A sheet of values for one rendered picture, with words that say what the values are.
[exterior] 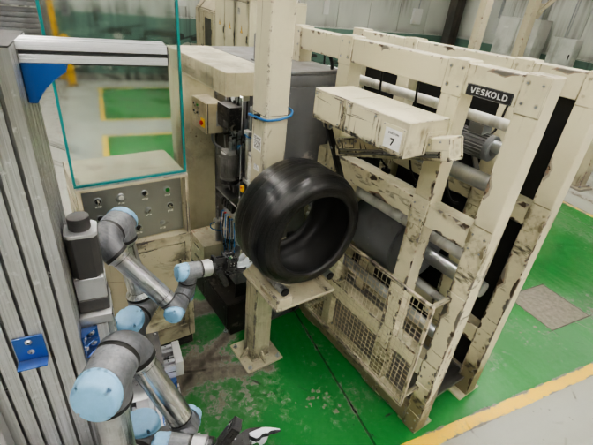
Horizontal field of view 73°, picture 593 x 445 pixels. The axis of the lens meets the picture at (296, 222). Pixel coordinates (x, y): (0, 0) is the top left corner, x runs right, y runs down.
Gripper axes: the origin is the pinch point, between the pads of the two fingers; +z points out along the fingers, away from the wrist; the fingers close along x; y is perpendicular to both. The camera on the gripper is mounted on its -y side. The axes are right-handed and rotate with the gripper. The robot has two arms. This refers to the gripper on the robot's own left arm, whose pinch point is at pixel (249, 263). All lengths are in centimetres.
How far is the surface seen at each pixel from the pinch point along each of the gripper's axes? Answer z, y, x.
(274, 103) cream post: 16, 69, 26
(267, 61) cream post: 9, 87, 26
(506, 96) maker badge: 65, 95, -52
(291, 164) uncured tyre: 18, 46, 7
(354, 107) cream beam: 36, 77, -5
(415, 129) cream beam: 40, 77, -36
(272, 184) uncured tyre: 5.6, 39.3, 2.0
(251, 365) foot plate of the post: 32, -100, 23
